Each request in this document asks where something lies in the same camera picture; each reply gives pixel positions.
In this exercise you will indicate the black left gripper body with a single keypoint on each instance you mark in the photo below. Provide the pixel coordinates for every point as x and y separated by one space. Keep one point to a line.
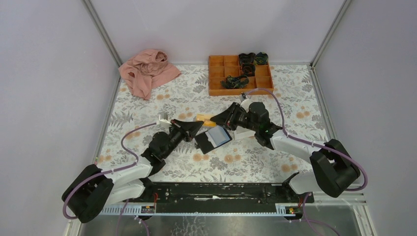
175 136

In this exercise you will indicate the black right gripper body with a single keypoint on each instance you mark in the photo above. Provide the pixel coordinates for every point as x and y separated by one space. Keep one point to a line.
242 119

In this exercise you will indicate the white plastic card tray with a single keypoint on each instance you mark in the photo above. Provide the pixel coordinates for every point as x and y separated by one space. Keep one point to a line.
242 133

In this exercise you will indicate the black blue card holder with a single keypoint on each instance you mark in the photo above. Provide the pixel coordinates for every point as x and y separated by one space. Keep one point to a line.
212 139

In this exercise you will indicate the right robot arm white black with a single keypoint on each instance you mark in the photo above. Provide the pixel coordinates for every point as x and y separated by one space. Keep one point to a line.
332 170

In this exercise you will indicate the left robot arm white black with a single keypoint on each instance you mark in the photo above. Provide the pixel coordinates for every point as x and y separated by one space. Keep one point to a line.
94 188

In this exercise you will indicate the floral patterned table mat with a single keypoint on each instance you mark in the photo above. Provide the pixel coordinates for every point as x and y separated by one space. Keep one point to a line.
293 103

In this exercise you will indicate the orange compartment tray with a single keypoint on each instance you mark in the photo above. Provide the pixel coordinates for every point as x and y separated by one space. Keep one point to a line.
236 74

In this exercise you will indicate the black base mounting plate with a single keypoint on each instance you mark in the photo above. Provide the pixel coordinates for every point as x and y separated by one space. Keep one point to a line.
194 192

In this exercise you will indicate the pink crumpled cloth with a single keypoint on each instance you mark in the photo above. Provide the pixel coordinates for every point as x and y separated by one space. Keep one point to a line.
147 70

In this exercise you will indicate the slotted aluminium cable rail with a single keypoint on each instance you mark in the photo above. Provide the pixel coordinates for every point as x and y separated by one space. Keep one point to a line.
203 209

